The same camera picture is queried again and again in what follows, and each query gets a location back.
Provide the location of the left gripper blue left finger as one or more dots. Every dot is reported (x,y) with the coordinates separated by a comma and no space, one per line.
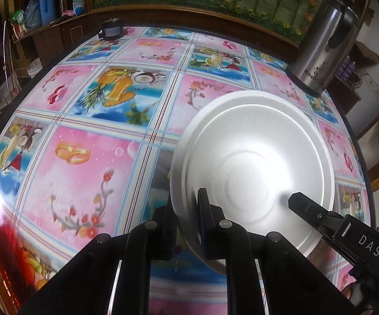
(110,275)

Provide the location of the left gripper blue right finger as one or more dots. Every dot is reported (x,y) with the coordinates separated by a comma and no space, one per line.
(266,274)

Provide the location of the red glass plate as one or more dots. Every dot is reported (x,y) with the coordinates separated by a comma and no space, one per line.
(23,269)

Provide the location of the white foam bowl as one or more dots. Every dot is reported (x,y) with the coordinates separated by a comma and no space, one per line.
(251,151)

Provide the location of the operator hand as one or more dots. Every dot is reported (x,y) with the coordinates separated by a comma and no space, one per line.
(348,290)

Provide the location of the colourful patterned tablecloth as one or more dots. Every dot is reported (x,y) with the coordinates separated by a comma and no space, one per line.
(66,181)

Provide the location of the purple bottles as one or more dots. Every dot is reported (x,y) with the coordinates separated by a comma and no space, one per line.
(346,69)

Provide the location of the stainless steel thermos jug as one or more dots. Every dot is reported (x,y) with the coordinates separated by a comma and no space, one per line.
(325,46)

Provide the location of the small dark jar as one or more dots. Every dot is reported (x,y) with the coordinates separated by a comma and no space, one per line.
(111,29)

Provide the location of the grey blue thermos flask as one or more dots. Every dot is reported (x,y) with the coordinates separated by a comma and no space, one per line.
(32,15)

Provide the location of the green white bottle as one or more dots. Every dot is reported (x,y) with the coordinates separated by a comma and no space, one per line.
(78,7)

